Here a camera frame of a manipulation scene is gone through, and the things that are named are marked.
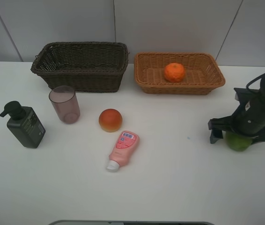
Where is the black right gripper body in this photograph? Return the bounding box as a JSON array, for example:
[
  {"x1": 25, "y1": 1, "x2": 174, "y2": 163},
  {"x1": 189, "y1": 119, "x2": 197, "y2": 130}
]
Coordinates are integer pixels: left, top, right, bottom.
[{"x1": 208, "y1": 88, "x2": 265, "y2": 138}]

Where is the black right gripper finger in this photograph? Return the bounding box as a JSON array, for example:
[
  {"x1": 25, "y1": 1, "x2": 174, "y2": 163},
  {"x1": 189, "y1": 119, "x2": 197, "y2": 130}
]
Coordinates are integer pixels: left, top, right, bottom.
[
  {"x1": 210, "y1": 129, "x2": 223, "y2": 144},
  {"x1": 250, "y1": 134, "x2": 265, "y2": 145}
]

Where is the green lime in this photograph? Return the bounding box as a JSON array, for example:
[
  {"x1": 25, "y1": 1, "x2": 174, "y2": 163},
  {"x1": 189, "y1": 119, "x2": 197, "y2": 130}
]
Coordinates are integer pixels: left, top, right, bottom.
[{"x1": 225, "y1": 132, "x2": 253, "y2": 152}]

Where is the orange mandarin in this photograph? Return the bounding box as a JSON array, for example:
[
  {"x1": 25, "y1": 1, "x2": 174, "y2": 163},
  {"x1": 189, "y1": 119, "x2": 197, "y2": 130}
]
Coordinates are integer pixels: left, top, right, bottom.
[{"x1": 164, "y1": 63, "x2": 186, "y2": 83}]

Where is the pink lotion bottle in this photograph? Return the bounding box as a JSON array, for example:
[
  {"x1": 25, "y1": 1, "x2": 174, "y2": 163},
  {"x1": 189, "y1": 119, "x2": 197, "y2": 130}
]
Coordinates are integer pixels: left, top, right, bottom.
[{"x1": 106, "y1": 130, "x2": 140, "y2": 172}]

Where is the red orange round fruit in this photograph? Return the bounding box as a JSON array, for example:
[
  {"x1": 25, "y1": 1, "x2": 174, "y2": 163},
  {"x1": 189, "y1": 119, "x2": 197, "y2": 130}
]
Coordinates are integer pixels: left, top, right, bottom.
[{"x1": 98, "y1": 109, "x2": 123, "y2": 133}]

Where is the dark green pump bottle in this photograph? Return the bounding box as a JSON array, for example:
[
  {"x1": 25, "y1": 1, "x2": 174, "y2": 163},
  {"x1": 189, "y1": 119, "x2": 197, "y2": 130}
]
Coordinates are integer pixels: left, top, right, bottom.
[{"x1": 0, "y1": 101, "x2": 46, "y2": 149}]

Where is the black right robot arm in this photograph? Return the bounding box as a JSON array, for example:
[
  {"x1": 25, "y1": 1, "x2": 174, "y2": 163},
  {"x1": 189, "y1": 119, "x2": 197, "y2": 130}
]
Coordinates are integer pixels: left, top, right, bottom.
[{"x1": 208, "y1": 73, "x2": 265, "y2": 144}]

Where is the light brown wicker basket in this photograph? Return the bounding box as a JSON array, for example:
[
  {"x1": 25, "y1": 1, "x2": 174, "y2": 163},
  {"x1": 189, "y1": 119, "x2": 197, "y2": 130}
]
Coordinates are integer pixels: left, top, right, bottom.
[{"x1": 134, "y1": 52, "x2": 226, "y2": 95}]

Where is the dark brown wicker basket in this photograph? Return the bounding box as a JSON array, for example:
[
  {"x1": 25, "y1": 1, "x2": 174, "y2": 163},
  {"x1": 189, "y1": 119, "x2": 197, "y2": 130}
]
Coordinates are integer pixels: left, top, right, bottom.
[{"x1": 31, "y1": 42, "x2": 129, "y2": 93}]

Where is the translucent purple plastic cup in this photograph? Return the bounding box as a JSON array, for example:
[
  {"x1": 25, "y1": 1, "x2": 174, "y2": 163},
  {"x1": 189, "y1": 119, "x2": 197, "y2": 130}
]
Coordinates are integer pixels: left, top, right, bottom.
[{"x1": 49, "y1": 85, "x2": 81, "y2": 124}]

